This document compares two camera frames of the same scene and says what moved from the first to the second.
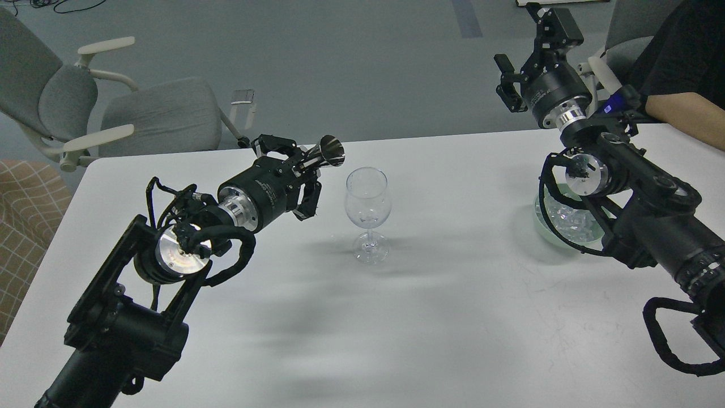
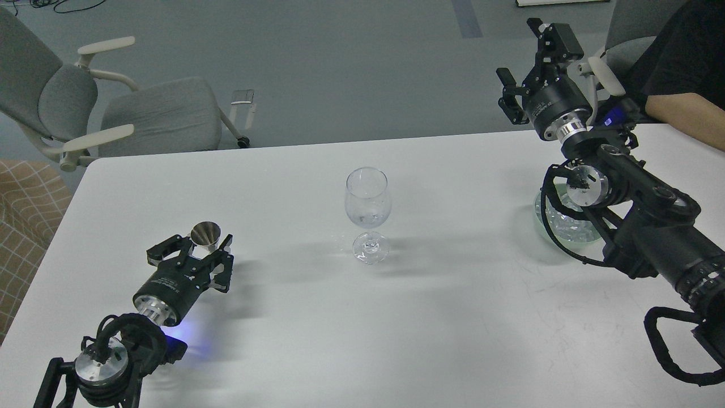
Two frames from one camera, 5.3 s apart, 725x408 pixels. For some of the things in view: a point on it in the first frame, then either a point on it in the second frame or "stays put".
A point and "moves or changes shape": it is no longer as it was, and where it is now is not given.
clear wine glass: [368, 203] stays put
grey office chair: [72, 113] stays put
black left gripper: [256, 195] to [167, 296]
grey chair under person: [633, 24] stays put
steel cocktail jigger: [329, 152] moves or changes shape
